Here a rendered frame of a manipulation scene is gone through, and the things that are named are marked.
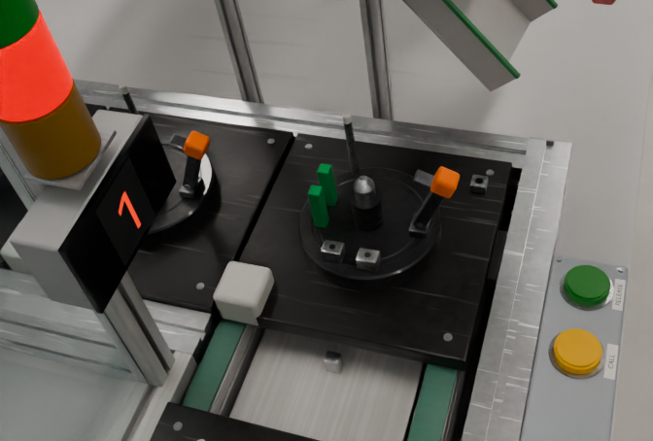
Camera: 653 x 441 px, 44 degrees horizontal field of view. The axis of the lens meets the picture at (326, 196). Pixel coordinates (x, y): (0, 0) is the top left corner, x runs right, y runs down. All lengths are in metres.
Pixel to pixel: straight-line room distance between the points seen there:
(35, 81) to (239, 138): 0.48
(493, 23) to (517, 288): 0.32
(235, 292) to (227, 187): 0.15
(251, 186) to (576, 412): 0.40
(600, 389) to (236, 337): 0.33
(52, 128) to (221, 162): 0.43
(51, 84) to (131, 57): 0.79
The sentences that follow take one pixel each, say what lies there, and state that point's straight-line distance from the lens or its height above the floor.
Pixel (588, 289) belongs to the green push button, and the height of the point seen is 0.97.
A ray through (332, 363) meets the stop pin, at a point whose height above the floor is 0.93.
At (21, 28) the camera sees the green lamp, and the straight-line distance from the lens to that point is 0.47.
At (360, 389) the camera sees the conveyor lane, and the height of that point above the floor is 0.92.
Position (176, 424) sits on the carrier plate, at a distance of 0.74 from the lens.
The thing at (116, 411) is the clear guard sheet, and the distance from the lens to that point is 0.74.
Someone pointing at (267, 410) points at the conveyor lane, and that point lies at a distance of 0.79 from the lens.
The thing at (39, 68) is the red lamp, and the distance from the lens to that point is 0.48.
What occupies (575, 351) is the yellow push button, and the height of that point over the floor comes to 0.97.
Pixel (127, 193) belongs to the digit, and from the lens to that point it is 0.57.
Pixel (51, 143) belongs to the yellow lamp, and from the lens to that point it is 0.51.
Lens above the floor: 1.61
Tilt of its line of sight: 49 degrees down
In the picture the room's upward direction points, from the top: 11 degrees counter-clockwise
